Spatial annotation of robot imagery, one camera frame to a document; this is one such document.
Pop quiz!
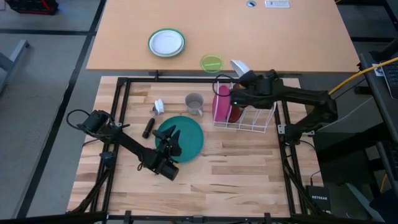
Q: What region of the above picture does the white wire dish rack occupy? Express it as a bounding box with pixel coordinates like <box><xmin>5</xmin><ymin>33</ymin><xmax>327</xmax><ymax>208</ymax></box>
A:
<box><xmin>213</xmin><ymin>79</ymin><xmax>277</xmax><ymax>134</ymax></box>

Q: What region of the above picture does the dish brush with black handle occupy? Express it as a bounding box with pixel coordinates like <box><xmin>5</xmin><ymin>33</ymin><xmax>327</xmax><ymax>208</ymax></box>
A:
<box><xmin>142</xmin><ymin>98</ymin><xmax>165</xmax><ymax>139</ymax></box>

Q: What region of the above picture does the teal plate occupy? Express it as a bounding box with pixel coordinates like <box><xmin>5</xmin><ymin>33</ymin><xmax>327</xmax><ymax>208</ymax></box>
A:
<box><xmin>154</xmin><ymin>116</ymin><xmax>205</xmax><ymax>164</ymax></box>

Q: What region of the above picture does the black Netgear switch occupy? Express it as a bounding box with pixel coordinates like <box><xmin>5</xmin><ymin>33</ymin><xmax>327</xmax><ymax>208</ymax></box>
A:
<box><xmin>305</xmin><ymin>185</ymin><xmax>332</xmax><ymax>212</ymax></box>

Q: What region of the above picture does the light wood desk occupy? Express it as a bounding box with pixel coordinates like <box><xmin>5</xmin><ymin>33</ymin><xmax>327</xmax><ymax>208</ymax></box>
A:
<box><xmin>86</xmin><ymin>0</ymin><xmax>361</xmax><ymax>73</ymax></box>

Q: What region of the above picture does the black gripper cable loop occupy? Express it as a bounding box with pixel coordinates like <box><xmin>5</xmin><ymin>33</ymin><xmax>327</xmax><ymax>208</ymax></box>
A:
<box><xmin>212</xmin><ymin>73</ymin><xmax>238</xmax><ymax>98</ymax></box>

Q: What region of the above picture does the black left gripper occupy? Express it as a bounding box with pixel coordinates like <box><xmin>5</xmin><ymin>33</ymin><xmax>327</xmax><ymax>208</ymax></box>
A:
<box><xmin>152</xmin><ymin>125</ymin><xmax>183</xmax><ymax>162</ymax></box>

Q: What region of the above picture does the pink plate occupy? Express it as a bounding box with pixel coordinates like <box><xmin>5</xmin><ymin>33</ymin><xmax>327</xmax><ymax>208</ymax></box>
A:
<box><xmin>212</xmin><ymin>85</ymin><xmax>231</xmax><ymax>123</ymax></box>

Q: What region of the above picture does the yellow cable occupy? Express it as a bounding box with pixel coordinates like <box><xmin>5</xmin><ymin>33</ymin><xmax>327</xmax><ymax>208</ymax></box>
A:
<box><xmin>328</xmin><ymin>57</ymin><xmax>398</xmax><ymax>95</ymax></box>

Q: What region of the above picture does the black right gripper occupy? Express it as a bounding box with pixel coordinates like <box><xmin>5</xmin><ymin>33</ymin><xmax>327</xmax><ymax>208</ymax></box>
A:
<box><xmin>239</xmin><ymin>70</ymin><xmax>282</xmax><ymax>103</ymax></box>

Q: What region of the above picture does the black arm base cable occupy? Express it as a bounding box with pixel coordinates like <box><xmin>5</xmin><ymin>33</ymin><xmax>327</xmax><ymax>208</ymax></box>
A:
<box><xmin>65</xmin><ymin>108</ymin><xmax>94</xmax><ymax>133</ymax></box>

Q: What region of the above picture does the green transparent lid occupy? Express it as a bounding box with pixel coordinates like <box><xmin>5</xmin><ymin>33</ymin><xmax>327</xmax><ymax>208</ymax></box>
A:
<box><xmin>199</xmin><ymin>54</ymin><xmax>224</xmax><ymax>74</ymax></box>

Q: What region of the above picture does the white flat plate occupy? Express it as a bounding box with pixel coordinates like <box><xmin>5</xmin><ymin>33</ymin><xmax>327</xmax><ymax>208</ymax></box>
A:
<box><xmin>149</xmin><ymin>30</ymin><xmax>184</xmax><ymax>56</ymax></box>

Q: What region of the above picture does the red and black toolbox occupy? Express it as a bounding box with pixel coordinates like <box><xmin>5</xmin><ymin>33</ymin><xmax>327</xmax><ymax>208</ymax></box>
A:
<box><xmin>4</xmin><ymin>0</ymin><xmax>59</xmax><ymax>16</ymax></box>

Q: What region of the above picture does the light green plate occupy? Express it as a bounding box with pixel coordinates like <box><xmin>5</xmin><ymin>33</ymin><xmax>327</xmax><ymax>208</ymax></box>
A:
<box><xmin>147</xmin><ymin>27</ymin><xmax>187</xmax><ymax>58</ymax></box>

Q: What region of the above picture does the white deep plate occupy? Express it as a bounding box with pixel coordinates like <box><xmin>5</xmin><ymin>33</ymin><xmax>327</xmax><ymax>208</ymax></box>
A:
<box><xmin>229</xmin><ymin>59</ymin><xmax>251</xmax><ymax>77</ymax></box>

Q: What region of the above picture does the red floral glass plate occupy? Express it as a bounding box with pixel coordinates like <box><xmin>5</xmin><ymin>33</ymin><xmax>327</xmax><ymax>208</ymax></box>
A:
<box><xmin>228</xmin><ymin>82</ymin><xmax>245</xmax><ymax>124</ymax></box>

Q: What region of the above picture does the grey patterned mug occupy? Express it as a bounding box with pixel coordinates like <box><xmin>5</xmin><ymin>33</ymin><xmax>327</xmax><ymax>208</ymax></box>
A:
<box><xmin>184</xmin><ymin>92</ymin><xmax>205</xmax><ymax>118</ymax></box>

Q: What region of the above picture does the black aluminium table frame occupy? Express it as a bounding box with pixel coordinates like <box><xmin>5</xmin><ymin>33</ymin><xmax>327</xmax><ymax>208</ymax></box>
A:
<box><xmin>67</xmin><ymin>76</ymin><xmax>324</xmax><ymax>224</ymax></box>

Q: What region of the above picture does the black side desk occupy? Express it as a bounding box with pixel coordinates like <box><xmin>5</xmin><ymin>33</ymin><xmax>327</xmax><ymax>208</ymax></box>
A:
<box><xmin>313</xmin><ymin>46</ymin><xmax>398</xmax><ymax>224</ymax></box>

